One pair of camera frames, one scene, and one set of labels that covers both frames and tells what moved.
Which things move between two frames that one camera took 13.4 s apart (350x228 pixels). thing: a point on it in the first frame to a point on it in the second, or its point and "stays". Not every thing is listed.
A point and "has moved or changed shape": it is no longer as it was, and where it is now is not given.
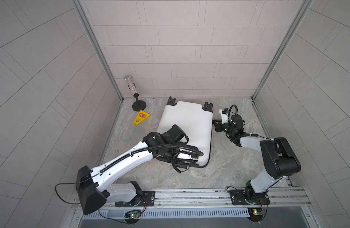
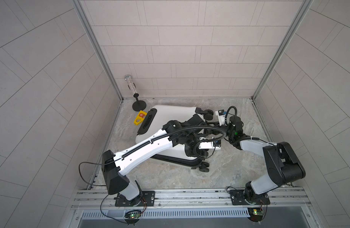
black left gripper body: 173,158 to 192,144
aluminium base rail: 286,198 stays
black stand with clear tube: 138,105 stays
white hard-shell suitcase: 195,120 has moved or changed shape
